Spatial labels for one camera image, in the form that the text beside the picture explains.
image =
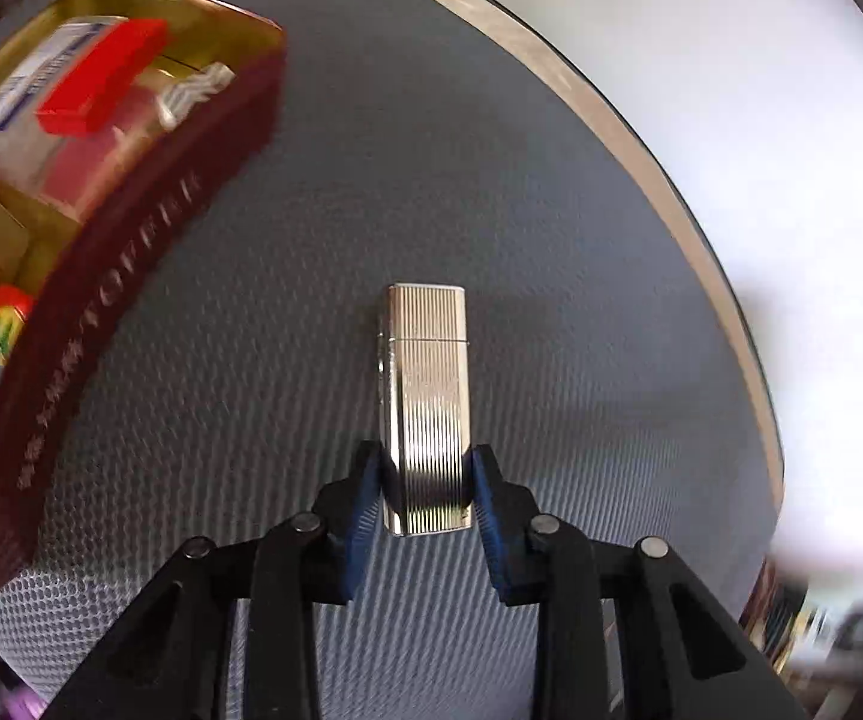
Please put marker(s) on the dark blurred furniture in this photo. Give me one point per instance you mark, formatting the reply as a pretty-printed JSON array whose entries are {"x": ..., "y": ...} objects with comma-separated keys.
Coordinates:
[{"x": 851, "y": 637}]

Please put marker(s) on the white zebra-striped cube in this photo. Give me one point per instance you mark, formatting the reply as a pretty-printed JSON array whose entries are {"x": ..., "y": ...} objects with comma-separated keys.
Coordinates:
[{"x": 191, "y": 94}]

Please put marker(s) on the red rectangular block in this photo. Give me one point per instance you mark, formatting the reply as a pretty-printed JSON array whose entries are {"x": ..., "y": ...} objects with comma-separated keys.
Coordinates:
[{"x": 101, "y": 90}]

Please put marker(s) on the red rectangular tin box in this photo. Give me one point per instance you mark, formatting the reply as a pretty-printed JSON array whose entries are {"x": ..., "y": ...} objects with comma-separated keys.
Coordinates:
[{"x": 101, "y": 315}]

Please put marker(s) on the purple object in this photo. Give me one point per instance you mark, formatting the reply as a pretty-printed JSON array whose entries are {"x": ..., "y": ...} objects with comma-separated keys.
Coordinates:
[{"x": 23, "y": 705}]

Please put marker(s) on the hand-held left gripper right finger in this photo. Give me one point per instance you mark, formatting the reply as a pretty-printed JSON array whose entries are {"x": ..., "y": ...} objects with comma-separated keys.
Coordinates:
[{"x": 495, "y": 525}]

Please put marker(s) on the ribbed rectangular box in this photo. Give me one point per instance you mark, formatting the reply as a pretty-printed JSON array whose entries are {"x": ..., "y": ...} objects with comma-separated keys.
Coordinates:
[{"x": 427, "y": 390}]

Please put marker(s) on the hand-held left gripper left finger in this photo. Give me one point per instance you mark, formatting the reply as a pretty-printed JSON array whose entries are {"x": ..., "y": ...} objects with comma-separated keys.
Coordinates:
[{"x": 360, "y": 510}]

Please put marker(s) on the clear labelled plastic box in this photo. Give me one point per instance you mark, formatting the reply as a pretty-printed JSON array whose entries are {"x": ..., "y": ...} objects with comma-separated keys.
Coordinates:
[{"x": 34, "y": 82}]

